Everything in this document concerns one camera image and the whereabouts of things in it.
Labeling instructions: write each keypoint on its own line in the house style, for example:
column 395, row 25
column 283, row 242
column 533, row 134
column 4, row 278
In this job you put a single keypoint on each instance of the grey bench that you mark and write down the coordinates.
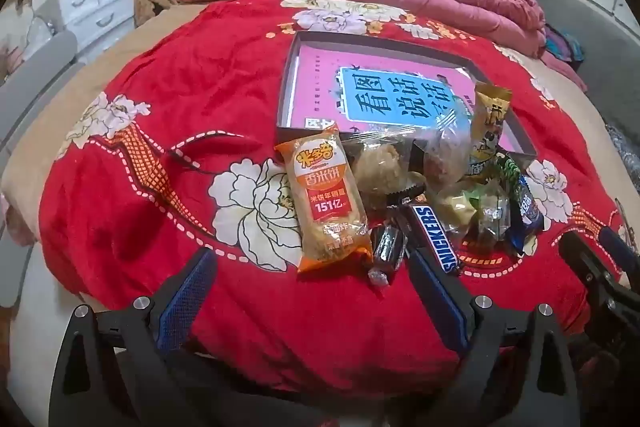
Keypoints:
column 30, row 77

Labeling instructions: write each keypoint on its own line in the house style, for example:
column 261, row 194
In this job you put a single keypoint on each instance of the green label pastry packet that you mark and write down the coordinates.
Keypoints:
column 492, row 214

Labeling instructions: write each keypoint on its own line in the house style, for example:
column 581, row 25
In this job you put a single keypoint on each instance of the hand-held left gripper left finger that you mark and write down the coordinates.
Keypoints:
column 185, row 299

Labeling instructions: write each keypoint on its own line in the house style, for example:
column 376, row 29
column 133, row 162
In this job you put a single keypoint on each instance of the yellow snack packet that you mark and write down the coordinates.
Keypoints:
column 490, row 127

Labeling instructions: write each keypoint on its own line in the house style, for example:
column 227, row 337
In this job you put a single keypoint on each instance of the clear packet brown pastry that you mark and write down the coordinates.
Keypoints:
column 442, row 152

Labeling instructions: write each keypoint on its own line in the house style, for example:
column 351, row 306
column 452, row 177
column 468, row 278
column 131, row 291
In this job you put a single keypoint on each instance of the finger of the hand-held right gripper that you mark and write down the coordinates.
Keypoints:
column 617, row 244
column 587, row 264

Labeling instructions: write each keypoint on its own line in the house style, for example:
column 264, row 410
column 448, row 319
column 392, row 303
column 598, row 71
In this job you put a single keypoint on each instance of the beige bed sheet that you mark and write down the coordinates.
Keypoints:
column 60, row 117

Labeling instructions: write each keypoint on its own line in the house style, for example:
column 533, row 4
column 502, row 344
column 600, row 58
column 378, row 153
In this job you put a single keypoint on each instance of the clear packet pale yellow pastry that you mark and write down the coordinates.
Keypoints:
column 455, row 207

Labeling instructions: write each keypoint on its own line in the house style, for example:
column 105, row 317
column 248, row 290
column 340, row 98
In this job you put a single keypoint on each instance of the dark shallow box tray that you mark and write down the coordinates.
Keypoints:
column 286, row 87

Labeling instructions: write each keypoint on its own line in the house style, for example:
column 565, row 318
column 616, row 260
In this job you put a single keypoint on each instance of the colourful cloth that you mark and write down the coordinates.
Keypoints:
column 562, row 44

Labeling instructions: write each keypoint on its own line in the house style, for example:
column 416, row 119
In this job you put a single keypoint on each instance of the white drawer cabinet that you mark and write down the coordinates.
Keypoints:
column 92, row 2

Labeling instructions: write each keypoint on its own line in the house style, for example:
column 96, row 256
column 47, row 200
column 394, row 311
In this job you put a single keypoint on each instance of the tan fluffy blanket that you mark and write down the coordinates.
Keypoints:
column 152, row 4

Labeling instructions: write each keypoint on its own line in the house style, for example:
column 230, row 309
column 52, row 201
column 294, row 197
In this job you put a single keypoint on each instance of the small dark candy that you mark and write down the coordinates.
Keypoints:
column 387, row 249

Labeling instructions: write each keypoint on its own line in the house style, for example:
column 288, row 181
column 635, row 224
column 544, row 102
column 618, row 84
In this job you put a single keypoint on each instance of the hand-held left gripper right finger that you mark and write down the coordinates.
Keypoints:
column 440, row 302

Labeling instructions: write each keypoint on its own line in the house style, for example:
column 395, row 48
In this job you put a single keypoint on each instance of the orange rice cracker packet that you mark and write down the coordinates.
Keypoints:
column 325, row 197

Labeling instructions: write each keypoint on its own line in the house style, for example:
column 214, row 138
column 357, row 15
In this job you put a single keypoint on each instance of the clear packet tan pastry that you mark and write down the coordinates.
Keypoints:
column 380, row 164

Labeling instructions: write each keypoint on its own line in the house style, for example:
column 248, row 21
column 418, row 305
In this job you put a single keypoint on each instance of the brown chocolate bar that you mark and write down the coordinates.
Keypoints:
column 432, row 232

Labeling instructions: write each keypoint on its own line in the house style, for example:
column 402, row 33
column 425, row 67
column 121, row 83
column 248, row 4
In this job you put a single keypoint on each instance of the grey headboard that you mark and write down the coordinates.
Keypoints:
column 590, row 37

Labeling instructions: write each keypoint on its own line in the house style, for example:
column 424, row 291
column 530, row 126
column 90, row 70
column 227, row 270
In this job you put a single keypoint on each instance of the green pea snack packet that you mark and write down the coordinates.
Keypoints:
column 509, row 174

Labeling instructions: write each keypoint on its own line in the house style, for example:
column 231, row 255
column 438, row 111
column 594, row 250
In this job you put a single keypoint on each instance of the pink and blue book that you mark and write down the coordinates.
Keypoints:
column 320, row 77

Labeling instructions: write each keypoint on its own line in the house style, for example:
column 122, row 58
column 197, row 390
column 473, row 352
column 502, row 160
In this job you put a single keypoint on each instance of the blue cookie packet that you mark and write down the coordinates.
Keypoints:
column 525, row 212

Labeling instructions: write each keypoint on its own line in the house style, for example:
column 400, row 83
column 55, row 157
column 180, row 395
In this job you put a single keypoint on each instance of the red floral blanket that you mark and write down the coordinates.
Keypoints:
column 200, row 107

